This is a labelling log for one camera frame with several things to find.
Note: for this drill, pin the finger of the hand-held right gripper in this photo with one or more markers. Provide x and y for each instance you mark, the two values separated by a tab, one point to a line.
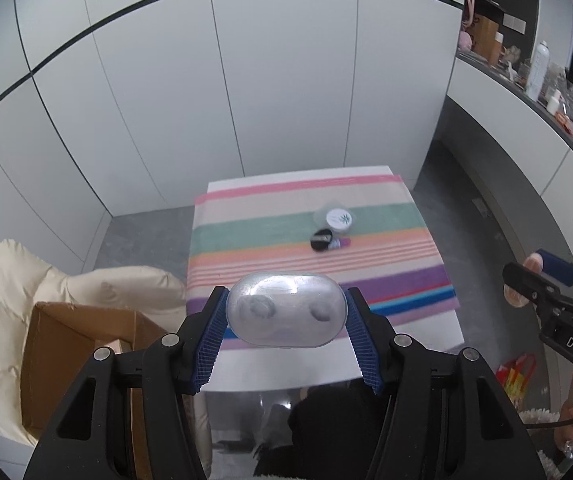
529	285
561	267

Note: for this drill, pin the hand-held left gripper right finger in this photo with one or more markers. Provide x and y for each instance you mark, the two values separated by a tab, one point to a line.
364	345

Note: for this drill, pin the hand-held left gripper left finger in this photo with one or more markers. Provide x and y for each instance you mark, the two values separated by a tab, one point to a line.
211	340

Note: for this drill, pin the beige makeup sponge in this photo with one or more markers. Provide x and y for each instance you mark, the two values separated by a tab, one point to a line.
534	261

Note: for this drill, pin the clear eyelash case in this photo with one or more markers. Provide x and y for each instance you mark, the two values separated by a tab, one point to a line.
286	310

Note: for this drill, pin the brown cardboard box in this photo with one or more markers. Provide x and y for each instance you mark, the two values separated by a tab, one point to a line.
66	360

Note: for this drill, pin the red yellow bag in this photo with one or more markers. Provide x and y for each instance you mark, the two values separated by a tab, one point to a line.
516	377

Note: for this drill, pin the white table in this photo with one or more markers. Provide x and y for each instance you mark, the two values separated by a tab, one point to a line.
291	370

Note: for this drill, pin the person's black pants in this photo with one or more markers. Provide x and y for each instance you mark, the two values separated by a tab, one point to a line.
316	425

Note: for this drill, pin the small purple tube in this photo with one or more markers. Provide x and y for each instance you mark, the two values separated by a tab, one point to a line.
339	243

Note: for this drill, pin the striped colourful cloth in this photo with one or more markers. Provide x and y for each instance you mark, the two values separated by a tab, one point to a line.
266	240

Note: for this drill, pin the white cabinet counter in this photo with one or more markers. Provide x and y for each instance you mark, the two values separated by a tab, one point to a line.
516	160

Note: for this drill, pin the clear jar white lid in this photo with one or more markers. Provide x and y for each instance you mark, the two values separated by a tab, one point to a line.
339	218

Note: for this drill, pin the small white bottle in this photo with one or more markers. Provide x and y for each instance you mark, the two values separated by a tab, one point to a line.
554	100

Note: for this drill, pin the cream padded chair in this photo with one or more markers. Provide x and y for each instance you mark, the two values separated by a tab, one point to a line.
16	310

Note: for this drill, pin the white spray can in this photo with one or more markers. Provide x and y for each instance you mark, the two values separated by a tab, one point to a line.
536	70

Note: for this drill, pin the brown paper box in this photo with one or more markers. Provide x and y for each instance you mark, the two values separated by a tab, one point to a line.
486	35

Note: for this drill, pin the wall outlet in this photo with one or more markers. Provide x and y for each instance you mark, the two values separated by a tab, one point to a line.
481	206

